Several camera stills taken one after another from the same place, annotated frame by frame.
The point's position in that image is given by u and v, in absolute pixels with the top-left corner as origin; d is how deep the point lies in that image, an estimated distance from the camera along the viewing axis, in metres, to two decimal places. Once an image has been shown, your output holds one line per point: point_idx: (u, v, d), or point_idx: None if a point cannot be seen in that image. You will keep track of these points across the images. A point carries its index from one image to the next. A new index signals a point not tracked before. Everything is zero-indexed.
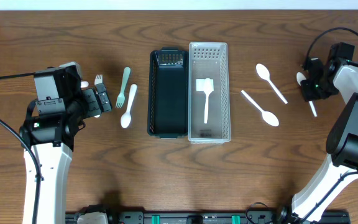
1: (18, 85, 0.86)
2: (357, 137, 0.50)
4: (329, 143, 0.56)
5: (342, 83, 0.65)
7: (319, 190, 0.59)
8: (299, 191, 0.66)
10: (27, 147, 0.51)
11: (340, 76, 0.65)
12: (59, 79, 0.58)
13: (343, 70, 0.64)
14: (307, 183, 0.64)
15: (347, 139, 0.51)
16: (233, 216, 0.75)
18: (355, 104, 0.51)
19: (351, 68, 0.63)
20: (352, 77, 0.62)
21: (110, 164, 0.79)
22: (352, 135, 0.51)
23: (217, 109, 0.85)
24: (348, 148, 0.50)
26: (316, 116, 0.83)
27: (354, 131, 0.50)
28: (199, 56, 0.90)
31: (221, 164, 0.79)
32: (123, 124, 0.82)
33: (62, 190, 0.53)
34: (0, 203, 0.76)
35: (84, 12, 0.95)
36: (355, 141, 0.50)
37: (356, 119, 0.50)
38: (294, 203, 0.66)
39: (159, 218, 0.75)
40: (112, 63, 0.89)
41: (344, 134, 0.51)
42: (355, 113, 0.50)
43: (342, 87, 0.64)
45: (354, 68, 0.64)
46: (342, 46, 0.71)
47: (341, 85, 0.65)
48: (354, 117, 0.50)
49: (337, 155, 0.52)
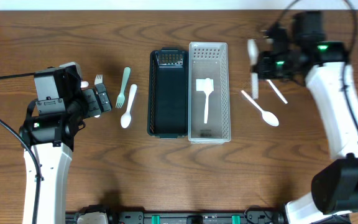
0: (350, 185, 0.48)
1: (18, 85, 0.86)
2: (347, 201, 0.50)
4: (320, 193, 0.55)
5: (317, 88, 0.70)
7: (314, 216, 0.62)
8: (294, 202, 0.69)
10: (27, 147, 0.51)
11: (313, 78, 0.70)
12: (59, 79, 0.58)
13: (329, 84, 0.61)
14: (301, 202, 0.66)
15: (338, 205, 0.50)
16: (234, 215, 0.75)
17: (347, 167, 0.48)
18: (342, 173, 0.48)
19: None
20: (332, 99, 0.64)
21: (110, 164, 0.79)
22: (342, 201, 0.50)
23: (217, 109, 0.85)
24: (340, 209, 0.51)
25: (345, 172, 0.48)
26: (286, 102, 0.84)
27: (346, 196, 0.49)
28: (199, 56, 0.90)
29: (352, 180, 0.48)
31: (221, 164, 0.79)
32: (123, 124, 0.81)
33: (62, 190, 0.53)
34: (0, 203, 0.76)
35: (84, 12, 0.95)
36: (345, 205, 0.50)
37: (345, 190, 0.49)
38: (289, 213, 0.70)
39: (159, 218, 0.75)
40: (112, 63, 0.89)
41: (334, 204, 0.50)
42: (345, 183, 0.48)
43: None
45: (335, 76, 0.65)
46: (304, 20, 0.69)
47: None
48: (344, 190, 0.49)
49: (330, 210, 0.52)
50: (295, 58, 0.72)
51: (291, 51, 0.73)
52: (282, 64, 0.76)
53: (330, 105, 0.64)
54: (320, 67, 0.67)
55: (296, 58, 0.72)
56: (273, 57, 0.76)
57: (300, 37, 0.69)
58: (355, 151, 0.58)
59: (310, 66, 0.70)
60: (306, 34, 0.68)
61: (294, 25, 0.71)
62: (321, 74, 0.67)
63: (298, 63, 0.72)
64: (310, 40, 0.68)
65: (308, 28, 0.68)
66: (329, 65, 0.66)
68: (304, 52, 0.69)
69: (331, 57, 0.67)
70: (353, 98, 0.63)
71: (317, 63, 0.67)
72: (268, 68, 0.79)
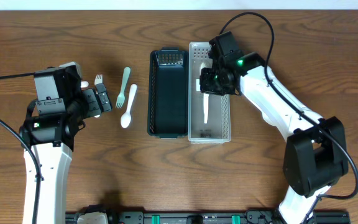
0: (309, 158, 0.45)
1: (18, 84, 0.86)
2: (316, 172, 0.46)
4: (291, 180, 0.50)
5: (253, 98, 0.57)
7: (303, 206, 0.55)
8: (283, 201, 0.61)
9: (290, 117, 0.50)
10: (27, 147, 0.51)
11: (247, 90, 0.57)
12: (60, 79, 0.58)
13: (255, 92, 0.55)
14: (287, 196, 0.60)
15: (309, 181, 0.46)
16: (234, 216, 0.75)
17: (297, 141, 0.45)
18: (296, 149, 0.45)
19: (258, 83, 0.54)
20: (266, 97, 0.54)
21: (110, 164, 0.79)
22: (312, 175, 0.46)
23: (216, 109, 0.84)
24: (314, 184, 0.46)
25: (298, 145, 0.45)
26: None
27: (312, 169, 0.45)
28: (199, 56, 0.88)
29: (307, 152, 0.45)
31: (221, 164, 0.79)
32: (123, 124, 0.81)
33: (62, 190, 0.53)
34: (0, 203, 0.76)
35: (83, 12, 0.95)
36: (315, 177, 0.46)
37: (307, 160, 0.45)
38: (284, 216, 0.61)
39: (159, 218, 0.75)
40: (112, 63, 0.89)
41: (304, 180, 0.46)
42: (303, 157, 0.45)
43: (260, 104, 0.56)
45: (258, 76, 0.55)
46: (220, 42, 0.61)
47: (259, 103, 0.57)
48: (306, 161, 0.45)
49: (307, 193, 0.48)
50: (224, 79, 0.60)
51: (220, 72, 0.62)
52: (217, 78, 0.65)
53: (272, 104, 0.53)
54: (244, 76, 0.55)
55: (223, 78, 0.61)
56: (212, 74, 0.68)
57: (220, 58, 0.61)
58: (298, 126, 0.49)
59: (237, 84, 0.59)
60: (224, 55, 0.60)
61: (215, 47, 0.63)
62: (245, 84, 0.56)
63: (228, 83, 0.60)
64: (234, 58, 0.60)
65: (225, 48, 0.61)
66: (252, 73, 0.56)
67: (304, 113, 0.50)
68: (227, 70, 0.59)
69: (252, 66, 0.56)
70: (282, 89, 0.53)
71: (241, 74, 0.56)
72: (211, 84, 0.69)
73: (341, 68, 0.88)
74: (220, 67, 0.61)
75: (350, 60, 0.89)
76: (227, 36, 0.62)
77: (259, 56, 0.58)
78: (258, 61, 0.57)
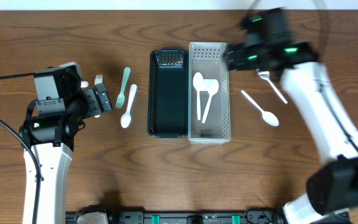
0: (344, 189, 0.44)
1: (18, 84, 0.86)
2: (345, 200, 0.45)
4: (312, 196, 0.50)
5: (295, 93, 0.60)
7: (310, 218, 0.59)
8: (288, 204, 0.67)
9: (339, 137, 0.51)
10: (27, 147, 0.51)
11: (288, 81, 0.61)
12: (59, 79, 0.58)
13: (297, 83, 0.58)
14: (301, 201, 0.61)
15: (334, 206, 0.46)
16: (234, 216, 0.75)
17: (337, 170, 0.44)
18: (333, 177, 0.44)
19: (310, 85, 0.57)
20: (312, 100, 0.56)
21: (109, 164, 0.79)
22: (339, 201, 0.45)
23: (216, 109, 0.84)
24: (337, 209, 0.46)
25: (336, 175, 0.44)
26: (285, 102, 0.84)
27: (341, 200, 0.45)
28: (199, 56, 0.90)
29: (344, 182, 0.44)
31: (221, 164, 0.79)
32: (123, 124, 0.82)
33: (62, 190, 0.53)
34: (0, 203, 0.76)
35: (83, 12, 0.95)
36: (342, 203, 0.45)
37: (339, 188, 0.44)
38: (288, 216, 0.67)
39: (159, 218, 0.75)
40: (112, 63, 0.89)
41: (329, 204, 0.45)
42: (337, 186, 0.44)
43: (304, 109, 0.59)
45: (307, 79, 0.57)
46: (271, 20, 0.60)
47: (301, 104, 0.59)
48: (337, 188, 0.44)
49: (325, 214, 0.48)
50: (265, 62, 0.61)
51: (260, 54, 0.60)
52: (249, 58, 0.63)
53: (316, 106, 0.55)
54: (293, 70, 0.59)
55: (262, 61, 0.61)
56: (246, 50, 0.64)
57: (267, 37, 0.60)
58: (342, 151, 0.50)
59: (278, 70, 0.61)
60: (272, 35, 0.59)
61: (261, 23, 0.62)
62: (292, 79, 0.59)
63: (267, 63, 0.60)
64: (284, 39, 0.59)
65: (275, 27, 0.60)
66: (302, 68, 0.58)
67: (352, 139, 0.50)
68: (271, 53, 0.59)
69: (302, 58, 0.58)
70: (334, 101, 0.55)
71: (290, 66, 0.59)
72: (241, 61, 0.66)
73: (341, 68, 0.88)
74: (262, 46, 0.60)
75: (350, 60, 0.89)
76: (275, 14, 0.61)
77: (313, 51, 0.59)
78: (309, 53, 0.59)
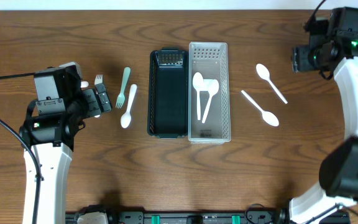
0: (356, 164, 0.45)
1: (18, 84, 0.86)
2: (354, 180, 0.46)
4: (323, 176, 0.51)
5: (342, 81, 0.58)
7: (316, 208, 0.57)
8: (294, 201, 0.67)
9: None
10: (27, 147, 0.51)
11: (342, 72, 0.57)
12: (59, 79, 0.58)
13: (345, 66, 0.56)
14: (308, 193, 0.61)
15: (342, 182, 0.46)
16: (234, 216, 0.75)
17: None
18: (351, 150, 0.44)
19: (354, 71, 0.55)
20: (356, 89, 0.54)
21: (110, 164, 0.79)
22: (348, 178, 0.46)
23: (217, 109, 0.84)
24: (344, 187, 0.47)
25: (353, 150, 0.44)
26: (285, 102, 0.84)
27: (350, 177, 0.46)
28: (199, 56, 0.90)
29: None
31: (221, 164, 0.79)
32: (123, 124, 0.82)
33: (62, 190, 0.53)
34: (0, 203, 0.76)
35: (83, 12, 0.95)
36: (350, 182, 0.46)
37: (353, 164, 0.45)
38: (291, 209, 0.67)
39: (159, 218, 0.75)
40: (112, 63, 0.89)
41: (339, 177, 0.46)
42: (352, 160, 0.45)
43: (345, 96, 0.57)
45: None
46: (346, 14, 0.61)
47: (343, 89, 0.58)
48: (351, 163, 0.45)
49: (331, 193, 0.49)
50: (327, 51, 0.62)
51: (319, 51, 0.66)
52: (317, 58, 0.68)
53: (357, 94, 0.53)
54: (350, 60, 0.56)
55: (327, 51, 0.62)
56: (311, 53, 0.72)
57: (336, 32, 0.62)
58: None
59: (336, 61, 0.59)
60: (341, 30, 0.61)
61: (335, 17, 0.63)
62: (347, 68, 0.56)
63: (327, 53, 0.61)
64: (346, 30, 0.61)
65: (347, 22, 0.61)
66: None
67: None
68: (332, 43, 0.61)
69: None
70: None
71: (347, 56, 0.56)
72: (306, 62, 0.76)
73: None
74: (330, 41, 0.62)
75: None
76: (354, 10, 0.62)
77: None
78: None
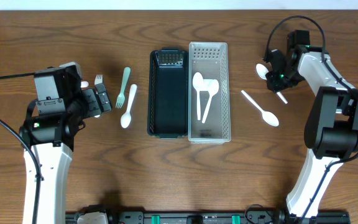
0: (330, 111, 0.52)
1: (18, 85, 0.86)
2: (332, 129, 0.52)
4: (307, 138, 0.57)
5: (306, 72, 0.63)
7: (309, 183, 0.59)
8: (291, 195, 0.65)
9: (330, 81, 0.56)
10: (27, 147, 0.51)
11: (303, 65, 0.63)
12: (59, 80, 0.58)
13: (305, 58, 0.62)
14: (298, 179, 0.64)
15: (323, 132, 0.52)
16: (234, 216, 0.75)
17: (327, 93, 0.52)
18: (322, 97, 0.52)
19: (312, 56, 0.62)
20: (316, 67, 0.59)
21: (109, 164, 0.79)
22: (327, 128, 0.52)
23: (216, 109, 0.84)
24: (326, 138, 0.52)
25: (325, 96, 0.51)
26: (286, 102, 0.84)
27: (328, 126, 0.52)
28: (199, 56, 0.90)
29: (331, 104, 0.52)
31: (221, 164, 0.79)
32: (123, 124, 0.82)
33: (62, 189, 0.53)
34: (1, 203, 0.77)
35: (84, 12, 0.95)
36: (330, 132, 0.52)
37: (327, 112, 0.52)
38: (291, 203, 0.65)
39: (159, 218, 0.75)
40: (112, 63, 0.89)
41: (319, 127, 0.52)
42: (325, 107, 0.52)
43: (309, 78, 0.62)
45: (316, 55, 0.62)
46: (299, 33, 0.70)
47: (306, 74, 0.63)
48: (325, 112, 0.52)
49: (317, 148, 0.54)
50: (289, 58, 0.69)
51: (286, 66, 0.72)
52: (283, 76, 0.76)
53: (318, 70, 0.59)
54: (306, 53, 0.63)
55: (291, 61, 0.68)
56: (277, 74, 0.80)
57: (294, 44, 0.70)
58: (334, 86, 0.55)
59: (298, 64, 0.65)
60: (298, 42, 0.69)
61: (293, 35, 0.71)
62: (304, 59, 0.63)
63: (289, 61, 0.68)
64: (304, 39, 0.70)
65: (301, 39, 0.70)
66: (314, 53, 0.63)
67: (342, 79, 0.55)
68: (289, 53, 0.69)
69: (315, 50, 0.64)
70: (332, 67, 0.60)
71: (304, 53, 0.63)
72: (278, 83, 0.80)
73: (341, 68, 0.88)
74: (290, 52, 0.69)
75: (350, 60, 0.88)
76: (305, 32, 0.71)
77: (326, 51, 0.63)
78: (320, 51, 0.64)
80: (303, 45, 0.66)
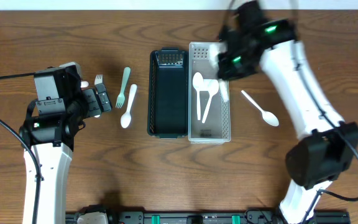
0: (317, 161, 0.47)
1: (18, 84, 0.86)
2: (319, 173, 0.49)
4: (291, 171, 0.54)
5: (273, 74, 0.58)
7: (302, 201, 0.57)
8: (284, 202, 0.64)
9: (311, 111, 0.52)
10: (27, 147, 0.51)
11: (270, 65, 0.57)
12: (59, 79, 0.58)
13: (270, 60, 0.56)
14: (289, 195, 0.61)
15: (310, 178, 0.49)
16: (233, 215, 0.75)
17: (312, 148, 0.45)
18: (308, 148, 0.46)
19: (285, 63, 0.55)
20: (290, 83, 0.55)
21: (110, 164, 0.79)
22: (314, 175, 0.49)
23: (216, 109, 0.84)
24: (313, 181, 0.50)
25: (312, 148, 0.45)
26: (226, 100, 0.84)
27: (316, 171, 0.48)
28: (199, 56, 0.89)
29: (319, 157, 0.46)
31: (221, 164, 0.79)
32: (123, 124, 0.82)
33: (62, 190, 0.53)
34: (0, 203, 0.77)
35: (83, 12, 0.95)
36: (317, 176, 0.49)
37: (315, 163, 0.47)
38: (286, 212, 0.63)
39: (159, 218, 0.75)
40: (112, 63, 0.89)
41: (306, 177, 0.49)
42: (312, 161, 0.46)
43: (278, 83, 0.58)
45: (286, 56, 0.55)
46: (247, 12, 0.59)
47: (275, 78, 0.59)
48: (313, 163, 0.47)
49: (306, 185, 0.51)
50: (245, 44, 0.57)
51: (244, 53, 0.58)
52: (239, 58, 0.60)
53: (292, 88, 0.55)
54: (271, 50, 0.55)
55: (248, 45, 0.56)
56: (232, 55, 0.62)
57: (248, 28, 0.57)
58: (317, 125, 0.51)
59: (258, 53, 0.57)
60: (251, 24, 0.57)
61: (242, 17, 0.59)
62: (270, 57, 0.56)
63: (248, 50, 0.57)
64: (254, 20, 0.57)
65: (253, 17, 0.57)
66: (280, 47, 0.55)
67: (325, 114, 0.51)
68: (247, 35, 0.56)
69: (281, 37, 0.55)
70: (307, 78, 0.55)
71: (268, 46, 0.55)
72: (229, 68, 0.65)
73: (341, 68, 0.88)
74: (245, 37, 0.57)
75: (350, 61, 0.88)
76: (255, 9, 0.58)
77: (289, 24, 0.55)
78: (289, 32, 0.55)
80: (263, 27, 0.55)
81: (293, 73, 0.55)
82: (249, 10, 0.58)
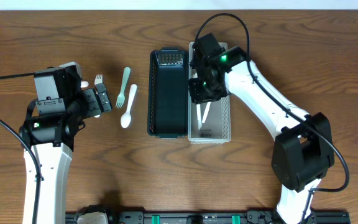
0: (298, 155, 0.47)
1: (18, 84, 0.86)
2: (306, 168, 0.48)
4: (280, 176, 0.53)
5: (237, 91, 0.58)
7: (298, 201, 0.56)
8: (280, 201, 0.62)
9: (277, 114, 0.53)
10: (27, 147, 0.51)
11: (234, 86, 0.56)
12: (60, 79, 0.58)
13: (232, 81, 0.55)
14: (282, 195, 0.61)
15: (299, 177, 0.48)
16: (233, 215, 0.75)
17: (288, 142, 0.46)
18: (284, 146, 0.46)
19: (243, 78, 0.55)
20: (253, 94, 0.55)
21: (110, 164, 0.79)
22: (301, 171, 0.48)
23: (216, 109, 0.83)
24: (302, 179, 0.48)
25: (286, 145, 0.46)
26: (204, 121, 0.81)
27: (301, 167, 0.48)
28: None
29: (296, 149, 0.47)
31: (221, 164, 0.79)
32: (123, 124, 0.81)
33: (62, 190, 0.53)
34: (0, 203, 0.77)
35: (83, 12, 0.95)
36: (304, 172, 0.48)
37: (296, 158, 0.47)
38: (285, 216, 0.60)
39: (159, 218, 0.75)
40: (112, 63, 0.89)
41: (293, 175, 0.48)
42: (293, 155, 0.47)
43: (243, 96, 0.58)
45: (243, 72, 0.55)
46: (202, 43, 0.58)
47: (238, 94, 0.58)
48: (294, 158, 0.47)
49: (298, 187, 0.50)
50: (208, 74, 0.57)
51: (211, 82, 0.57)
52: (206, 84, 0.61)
53: (256, 98, 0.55)
54: (229, 73, 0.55)
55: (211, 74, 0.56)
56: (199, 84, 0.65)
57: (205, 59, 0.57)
58: (285, 123, 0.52)
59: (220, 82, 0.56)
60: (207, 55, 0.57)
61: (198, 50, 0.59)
62: (230, 80, 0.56)
63: (212, 80, 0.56)
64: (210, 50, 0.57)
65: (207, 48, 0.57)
66: (236, 69, 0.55)
67: (290, 111, 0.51)
68: (207, 66, 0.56)
69: (235, 61, 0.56)
70: (266, 85, 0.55)
71: (225, 71, 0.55)
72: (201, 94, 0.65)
73: (341, 68, 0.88)
74: (205, 67, 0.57)
75: (349, 61, 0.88)
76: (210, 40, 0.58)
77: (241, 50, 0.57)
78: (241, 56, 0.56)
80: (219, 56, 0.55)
81: (253, 86, 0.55)
82: (204, 44, 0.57)
